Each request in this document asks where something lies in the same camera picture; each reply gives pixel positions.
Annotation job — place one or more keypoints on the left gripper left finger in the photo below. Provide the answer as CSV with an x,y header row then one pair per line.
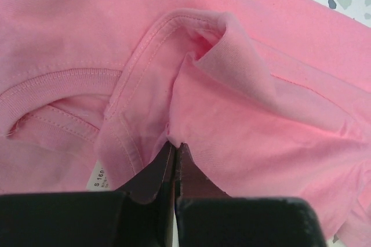
x,y
144,187

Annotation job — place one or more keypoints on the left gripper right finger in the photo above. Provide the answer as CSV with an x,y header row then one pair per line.
x,y
190,181

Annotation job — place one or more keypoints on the pink t shirt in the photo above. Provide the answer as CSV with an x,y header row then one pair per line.
x,y
271,96

